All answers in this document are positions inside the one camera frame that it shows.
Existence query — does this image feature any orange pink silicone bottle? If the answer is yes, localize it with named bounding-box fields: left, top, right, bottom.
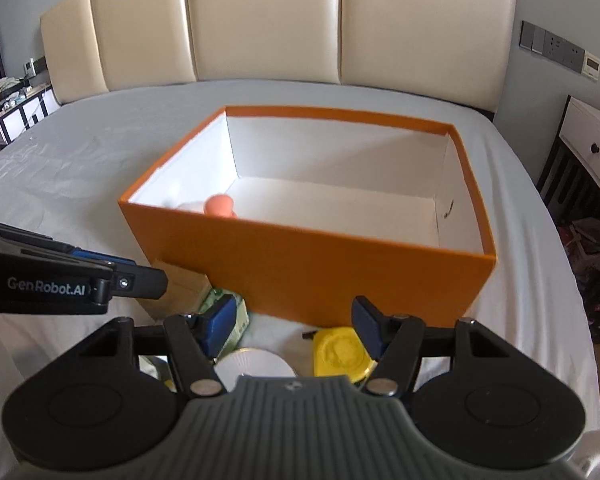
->
left=204, top=194, right=237, bottom=218

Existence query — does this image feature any cream padded headboard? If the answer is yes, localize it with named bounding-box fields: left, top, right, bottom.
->
left=40, top=0, right=516, bottom=112

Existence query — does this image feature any white bed sheet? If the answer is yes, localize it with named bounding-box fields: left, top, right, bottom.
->
left=0, top=81, right=600, bottom=479

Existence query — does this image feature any orange cardboard storage box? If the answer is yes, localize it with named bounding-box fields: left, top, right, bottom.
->
left=119, top=106, right=498, bottom=326

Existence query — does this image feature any left side shelf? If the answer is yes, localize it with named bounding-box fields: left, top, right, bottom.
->
left=0, top=58, right=60, bottom=148

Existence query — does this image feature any green spray bottle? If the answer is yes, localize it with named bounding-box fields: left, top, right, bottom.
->
left=197, top=288, right=249, bottom=360

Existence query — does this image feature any grey wall switch panel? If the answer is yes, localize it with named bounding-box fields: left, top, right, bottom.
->
left=519, top=21, right=584, bottom=74

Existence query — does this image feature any brown cardboard small box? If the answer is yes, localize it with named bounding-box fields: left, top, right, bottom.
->
left=137, top=260, right=212, bottom=321

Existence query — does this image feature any white bedside drawer table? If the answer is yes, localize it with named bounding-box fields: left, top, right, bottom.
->
left=536, top=96, right=600, bottom=344

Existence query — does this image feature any white wall thermostat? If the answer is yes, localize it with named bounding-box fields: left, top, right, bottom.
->
left=581, top=51, right=600, bottom=81

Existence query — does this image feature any yellow tape measure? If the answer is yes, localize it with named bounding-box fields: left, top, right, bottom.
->
left=302, top=327, right=376, bottom=384

